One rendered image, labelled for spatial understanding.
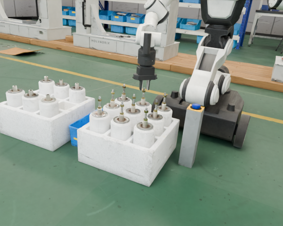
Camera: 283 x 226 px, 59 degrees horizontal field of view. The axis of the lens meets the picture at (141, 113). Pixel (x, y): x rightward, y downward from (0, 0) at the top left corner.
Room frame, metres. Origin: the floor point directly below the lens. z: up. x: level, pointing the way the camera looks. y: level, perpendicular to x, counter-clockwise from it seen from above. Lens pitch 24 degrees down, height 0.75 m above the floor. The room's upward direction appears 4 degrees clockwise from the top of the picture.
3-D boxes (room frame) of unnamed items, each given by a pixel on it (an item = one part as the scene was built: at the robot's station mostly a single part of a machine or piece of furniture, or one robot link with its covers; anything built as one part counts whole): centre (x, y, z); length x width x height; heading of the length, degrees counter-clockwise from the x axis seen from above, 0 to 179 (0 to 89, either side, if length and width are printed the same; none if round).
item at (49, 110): (1.21, 0.49, 0.16); 0.10 x 0.10 x 0.18
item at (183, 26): (6.00, -0.94, 0.36); 0.50 x 0.38 x 0.21; 156
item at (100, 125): (1.09, 0.20, 0.16); 0.10 x 0.10 x 0.18
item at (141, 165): (1.15, 0.04, 0.09); 0.39 x 0.39 x 0.18; 67
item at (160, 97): (1.56, -0.12, 0.10); 0.20 x 0.05 x 0.20; 155
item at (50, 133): (1.36, 0.55, 0.09); 0.39 x 0.39 x 0.18; 67
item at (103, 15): (7.00, 1.07, 0.36); 0.50 x 0.38 x 0.21; 155
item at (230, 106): (1.67, -0.46, 0.19); 0.64 x 0.52 x 0.33; 155
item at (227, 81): (1.69, -0.48, 0.28); 0.21 x 0.20 x 0.13; 155
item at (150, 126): (0.99, -0.02, 0.25); 0.08 x 0.08 x 0.01
